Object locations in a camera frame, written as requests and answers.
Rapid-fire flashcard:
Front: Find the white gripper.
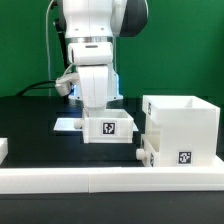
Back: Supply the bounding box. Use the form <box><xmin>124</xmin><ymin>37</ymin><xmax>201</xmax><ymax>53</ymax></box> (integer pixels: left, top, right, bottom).
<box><xmin>77</xmin><ymin>65</ymin><xmax>109</xmax><ymax>111</ymax></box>

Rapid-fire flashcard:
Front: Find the white drawer box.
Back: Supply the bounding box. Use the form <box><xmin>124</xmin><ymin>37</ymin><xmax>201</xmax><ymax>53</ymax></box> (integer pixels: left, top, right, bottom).
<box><xmin>73</xmin><ymin>109</ymin><xmax>134</xmax><ymax>143</ymax></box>
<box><xmin>136</xmin><ymin>134</ymin><xmax>159</xmax><ymax>167</ymax></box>

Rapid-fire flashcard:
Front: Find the white drawer cabinet frame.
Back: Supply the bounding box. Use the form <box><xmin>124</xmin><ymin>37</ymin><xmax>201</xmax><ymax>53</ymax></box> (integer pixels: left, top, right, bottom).
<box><xmin>142</xmin><ymin>95</ymin><xmax>220</xmax><ymax>167</ymax></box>

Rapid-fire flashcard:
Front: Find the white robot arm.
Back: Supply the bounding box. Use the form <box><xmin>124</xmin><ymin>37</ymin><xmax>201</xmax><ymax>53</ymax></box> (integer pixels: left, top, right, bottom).
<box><xmin>57</xmin><ymin>0</ymin><xmax>149</xmax><ymax>111</ymax></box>

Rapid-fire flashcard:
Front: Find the fiducial marker sheet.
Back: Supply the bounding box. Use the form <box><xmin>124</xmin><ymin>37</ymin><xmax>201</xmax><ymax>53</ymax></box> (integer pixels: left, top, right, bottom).
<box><xmin>54</xmin><ymin>118</ymin><xmax>138</xmax><ymax>134</ymax></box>

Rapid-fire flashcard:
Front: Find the white left fence block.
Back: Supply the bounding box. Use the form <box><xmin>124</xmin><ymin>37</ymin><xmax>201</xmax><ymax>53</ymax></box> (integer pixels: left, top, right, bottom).
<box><xmin>0</xmin><ymin>138</ymin><xmax>8</xmax><ymax>165</ymax></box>

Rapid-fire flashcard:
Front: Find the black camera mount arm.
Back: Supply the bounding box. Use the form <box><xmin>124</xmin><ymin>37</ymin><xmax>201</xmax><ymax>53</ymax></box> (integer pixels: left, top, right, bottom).
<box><xmin>53</xmin><ymin>18</ymin><xmax>69</xmax><ymax>69</ymax></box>

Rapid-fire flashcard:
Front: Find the black cable bundle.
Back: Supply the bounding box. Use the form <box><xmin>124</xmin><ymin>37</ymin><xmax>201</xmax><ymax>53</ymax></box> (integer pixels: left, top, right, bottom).
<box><xmin>15</xmin><ymin>78</ymin><xmax>64</xmax><ymax>98</ymax></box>

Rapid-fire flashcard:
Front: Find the grey thin cable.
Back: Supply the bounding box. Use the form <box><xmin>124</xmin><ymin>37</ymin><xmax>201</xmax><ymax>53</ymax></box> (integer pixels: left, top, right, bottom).
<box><xmin>45</xmin><ymin>0</ymin><xmax>56</xmax><ymax>98</ymax></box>

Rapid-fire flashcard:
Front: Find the white front fence rail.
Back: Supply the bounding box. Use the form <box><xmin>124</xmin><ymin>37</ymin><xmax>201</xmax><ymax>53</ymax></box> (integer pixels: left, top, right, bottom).
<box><xmin>0</xmin><ymin>166</ymin><xmax>224</xmax><ymax>194</ymax></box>

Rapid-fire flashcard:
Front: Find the white fence rail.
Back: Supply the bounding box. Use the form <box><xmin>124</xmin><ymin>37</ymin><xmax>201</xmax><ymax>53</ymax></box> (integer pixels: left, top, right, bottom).
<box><xmin>212</xmin><ymin>156</ymin><xmax>224</xmax><ymax>167</ymax></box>
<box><xmin>0</xmin><ymin>166</ymin><xmax>224</xmax><ymax>194</ymax></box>

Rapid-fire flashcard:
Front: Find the white right fence rail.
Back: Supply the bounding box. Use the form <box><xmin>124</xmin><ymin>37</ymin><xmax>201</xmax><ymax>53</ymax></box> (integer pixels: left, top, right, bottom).
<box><xmin>212</xmin><ymin>156</ymin><xmax>224</xmax><ymax>167</ymax></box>

